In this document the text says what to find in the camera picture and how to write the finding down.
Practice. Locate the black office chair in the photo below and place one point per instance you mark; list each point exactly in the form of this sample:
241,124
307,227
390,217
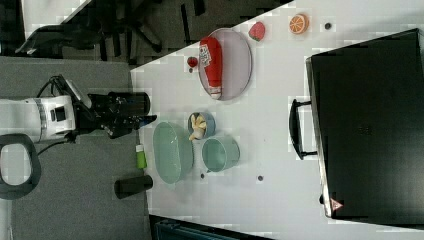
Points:
81,24

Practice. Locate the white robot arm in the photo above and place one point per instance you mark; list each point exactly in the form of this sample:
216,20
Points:
61,117

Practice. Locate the red strawberry toy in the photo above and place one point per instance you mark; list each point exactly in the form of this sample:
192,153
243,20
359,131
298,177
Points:
257,31

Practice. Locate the green colander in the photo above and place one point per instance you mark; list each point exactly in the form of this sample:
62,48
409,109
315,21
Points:
173,152

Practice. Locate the peeled banana toy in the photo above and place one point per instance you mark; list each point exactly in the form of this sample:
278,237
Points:
198,125

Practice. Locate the grey round plate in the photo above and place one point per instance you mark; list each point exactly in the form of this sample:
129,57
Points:
237,64

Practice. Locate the black oven door handle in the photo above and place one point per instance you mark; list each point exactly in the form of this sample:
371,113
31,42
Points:
295,129

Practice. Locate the black cylinder cup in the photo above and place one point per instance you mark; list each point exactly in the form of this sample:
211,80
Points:
131,186

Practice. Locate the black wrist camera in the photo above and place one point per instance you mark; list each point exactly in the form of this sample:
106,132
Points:
68,87

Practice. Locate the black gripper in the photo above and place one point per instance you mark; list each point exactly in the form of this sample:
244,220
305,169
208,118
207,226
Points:
117,113

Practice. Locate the black toaster oven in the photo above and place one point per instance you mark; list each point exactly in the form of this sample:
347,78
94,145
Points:
367,106

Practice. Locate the red ketchup bottle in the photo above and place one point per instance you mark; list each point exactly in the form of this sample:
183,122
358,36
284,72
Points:
210,51

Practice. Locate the small red tomato toy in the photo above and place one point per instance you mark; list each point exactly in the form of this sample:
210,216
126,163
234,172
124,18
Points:
192,62

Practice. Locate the green metal cup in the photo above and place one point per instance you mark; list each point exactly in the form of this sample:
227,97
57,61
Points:
220,153

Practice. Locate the orange slice toy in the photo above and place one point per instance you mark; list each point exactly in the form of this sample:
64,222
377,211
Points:
299,24

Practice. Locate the small blue bowl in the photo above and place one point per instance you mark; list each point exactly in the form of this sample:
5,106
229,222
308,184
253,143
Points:
210,129

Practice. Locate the green white bottle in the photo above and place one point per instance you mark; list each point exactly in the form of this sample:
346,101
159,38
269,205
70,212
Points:
140,157

